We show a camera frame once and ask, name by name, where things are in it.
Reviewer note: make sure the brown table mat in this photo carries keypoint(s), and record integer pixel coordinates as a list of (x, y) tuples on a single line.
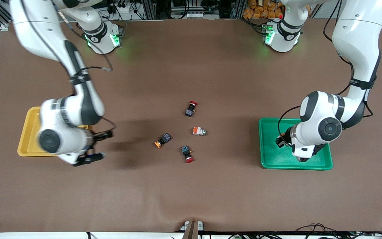
[(191, 192)]

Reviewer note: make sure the orange white switch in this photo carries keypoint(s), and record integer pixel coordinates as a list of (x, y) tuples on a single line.
[(197, 131)]

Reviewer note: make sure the orange packaged goods pile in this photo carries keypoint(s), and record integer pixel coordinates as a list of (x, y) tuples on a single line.
[(260, 10)]

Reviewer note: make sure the yellow plastic tray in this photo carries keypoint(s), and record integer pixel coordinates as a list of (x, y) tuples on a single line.
[(28, 139)]

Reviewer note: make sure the white power strip black plugs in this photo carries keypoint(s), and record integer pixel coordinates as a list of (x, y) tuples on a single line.
[(124, 15)]

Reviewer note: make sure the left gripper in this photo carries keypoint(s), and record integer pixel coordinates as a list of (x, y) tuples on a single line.
[(287, 135)]

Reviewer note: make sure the red mushroom push button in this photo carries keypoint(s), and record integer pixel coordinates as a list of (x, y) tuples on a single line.
[(189, 111), (186, 151)]

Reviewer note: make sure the yellow button red marked body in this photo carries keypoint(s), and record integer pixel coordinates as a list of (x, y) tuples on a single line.
[(164, 138)]

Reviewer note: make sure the green plastic tray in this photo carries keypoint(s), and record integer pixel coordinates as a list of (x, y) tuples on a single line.
[(270, 156)]

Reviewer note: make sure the brown camera mount post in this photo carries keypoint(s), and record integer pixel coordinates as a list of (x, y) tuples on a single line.
[(191, 230)]

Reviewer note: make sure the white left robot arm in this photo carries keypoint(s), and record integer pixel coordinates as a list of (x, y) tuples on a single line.
[(360, 39)]

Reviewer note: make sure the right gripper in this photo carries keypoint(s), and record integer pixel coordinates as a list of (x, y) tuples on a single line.
[(97, 136)]

